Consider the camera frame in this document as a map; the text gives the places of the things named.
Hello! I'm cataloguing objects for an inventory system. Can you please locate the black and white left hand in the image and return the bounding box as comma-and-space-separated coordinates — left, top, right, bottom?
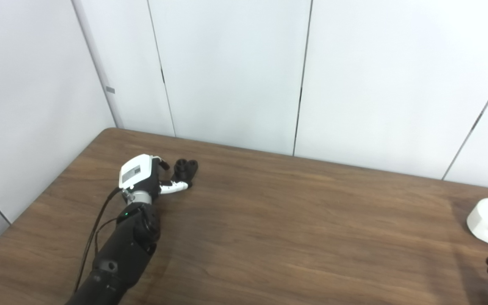
119, 154, 190, 200

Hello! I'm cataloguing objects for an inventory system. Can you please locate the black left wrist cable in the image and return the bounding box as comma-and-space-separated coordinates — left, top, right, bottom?
74, 188, 122, 293

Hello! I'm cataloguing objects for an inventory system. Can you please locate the black flanged holder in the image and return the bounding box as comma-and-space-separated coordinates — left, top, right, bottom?
173, 159, 199, 189

